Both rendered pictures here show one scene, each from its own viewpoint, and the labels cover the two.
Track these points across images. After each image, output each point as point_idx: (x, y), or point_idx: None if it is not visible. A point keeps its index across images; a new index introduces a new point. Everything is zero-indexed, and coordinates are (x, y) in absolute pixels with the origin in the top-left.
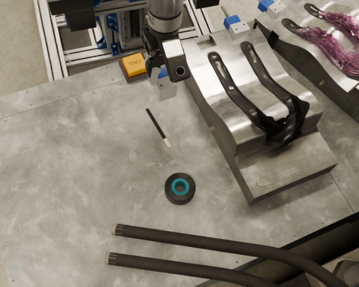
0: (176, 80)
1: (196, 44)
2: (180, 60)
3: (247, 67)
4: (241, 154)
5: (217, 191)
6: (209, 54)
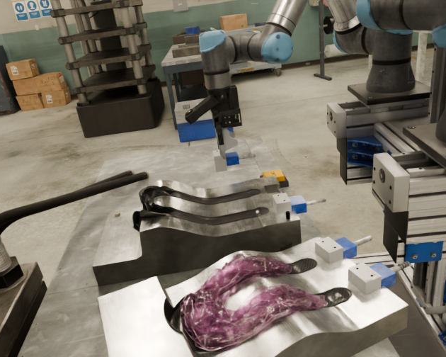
0: (185, 115)
1: (271, 184)
2: (195, 108)
3: (233, 210)
4: None
5: None
6: (257, 190)
